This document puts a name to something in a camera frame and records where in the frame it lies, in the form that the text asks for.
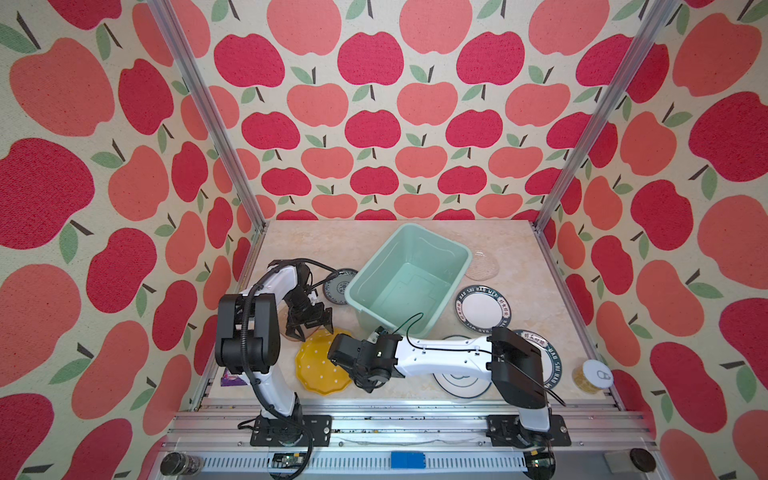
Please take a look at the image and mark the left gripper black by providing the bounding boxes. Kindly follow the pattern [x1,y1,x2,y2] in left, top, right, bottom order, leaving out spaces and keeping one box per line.
[283,290,333,339]

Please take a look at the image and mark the yellow polka dot plate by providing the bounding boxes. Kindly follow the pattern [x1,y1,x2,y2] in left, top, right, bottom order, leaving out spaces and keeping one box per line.
[295,330,351,396]

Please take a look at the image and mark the white plate green clover emblem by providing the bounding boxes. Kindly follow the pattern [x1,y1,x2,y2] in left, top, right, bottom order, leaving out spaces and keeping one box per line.
[433,335,494,400]

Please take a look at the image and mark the white plate dark lettered rim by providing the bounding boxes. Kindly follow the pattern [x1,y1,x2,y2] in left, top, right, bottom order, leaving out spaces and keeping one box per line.
[455,285,511,334]

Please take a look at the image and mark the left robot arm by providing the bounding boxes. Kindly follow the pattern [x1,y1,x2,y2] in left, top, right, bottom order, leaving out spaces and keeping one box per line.
[214,258,339,442]

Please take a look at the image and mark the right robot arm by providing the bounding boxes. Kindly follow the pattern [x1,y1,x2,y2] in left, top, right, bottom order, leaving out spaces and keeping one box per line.
[327,312,563,447]

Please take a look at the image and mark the mint green plastic bin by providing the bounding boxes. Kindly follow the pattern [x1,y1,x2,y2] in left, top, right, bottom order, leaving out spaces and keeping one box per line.
[345,223,472,338]

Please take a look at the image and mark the small dark patterned plate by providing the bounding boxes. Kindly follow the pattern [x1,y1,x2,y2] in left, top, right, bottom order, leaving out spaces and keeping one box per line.
[323,268,358,305]

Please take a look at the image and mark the purple Fox's candy bag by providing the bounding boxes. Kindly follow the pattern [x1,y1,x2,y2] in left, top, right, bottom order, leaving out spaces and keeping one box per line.
[220,369,248,387]

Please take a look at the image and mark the clear glass plate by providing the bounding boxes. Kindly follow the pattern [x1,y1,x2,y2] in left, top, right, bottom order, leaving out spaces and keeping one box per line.
[465,250,500,281]

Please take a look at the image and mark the dark cylindrical can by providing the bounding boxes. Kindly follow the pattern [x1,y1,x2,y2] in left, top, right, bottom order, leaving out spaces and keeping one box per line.
[160,451,204,477]

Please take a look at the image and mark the grey box black knob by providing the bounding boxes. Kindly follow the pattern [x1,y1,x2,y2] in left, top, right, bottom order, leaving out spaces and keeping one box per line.
[604,448,657,474]

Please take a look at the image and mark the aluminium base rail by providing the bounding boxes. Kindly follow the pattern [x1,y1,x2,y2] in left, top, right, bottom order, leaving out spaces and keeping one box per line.
[146,399,671,479]

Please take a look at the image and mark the blue block on rail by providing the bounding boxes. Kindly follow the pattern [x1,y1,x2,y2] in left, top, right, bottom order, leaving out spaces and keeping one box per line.
[390,451,426,470]

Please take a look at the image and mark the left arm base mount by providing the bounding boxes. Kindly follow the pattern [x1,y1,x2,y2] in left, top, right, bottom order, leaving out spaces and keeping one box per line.
[250,415,333,448]

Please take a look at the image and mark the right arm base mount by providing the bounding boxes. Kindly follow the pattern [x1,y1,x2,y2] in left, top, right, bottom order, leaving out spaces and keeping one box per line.
[486,415,572,450]

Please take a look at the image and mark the left aluminium frame post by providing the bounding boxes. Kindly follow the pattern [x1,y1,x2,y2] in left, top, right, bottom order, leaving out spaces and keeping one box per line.
[148,0,268,234]

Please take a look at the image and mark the aluminium frame post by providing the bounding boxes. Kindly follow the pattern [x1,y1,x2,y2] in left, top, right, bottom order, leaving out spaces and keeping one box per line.
[148,0,268,234]
[532,0,679,236]

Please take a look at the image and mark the right aluminium frame post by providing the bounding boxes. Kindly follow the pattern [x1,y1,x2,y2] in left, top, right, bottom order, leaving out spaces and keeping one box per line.
[532,0,679,236]

